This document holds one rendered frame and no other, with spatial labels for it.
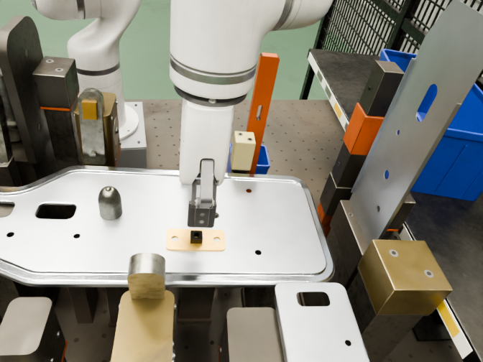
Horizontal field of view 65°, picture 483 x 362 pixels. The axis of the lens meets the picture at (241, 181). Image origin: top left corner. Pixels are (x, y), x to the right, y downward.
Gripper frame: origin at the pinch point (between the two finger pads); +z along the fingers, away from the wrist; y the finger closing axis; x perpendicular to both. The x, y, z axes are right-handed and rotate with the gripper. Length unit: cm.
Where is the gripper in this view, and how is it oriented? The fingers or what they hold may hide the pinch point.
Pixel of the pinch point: (200, 193)
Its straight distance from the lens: 48.7
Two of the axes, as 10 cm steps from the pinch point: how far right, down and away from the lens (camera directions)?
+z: -1.4, 7.5, 6.5
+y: 0.9, 6.6, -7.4
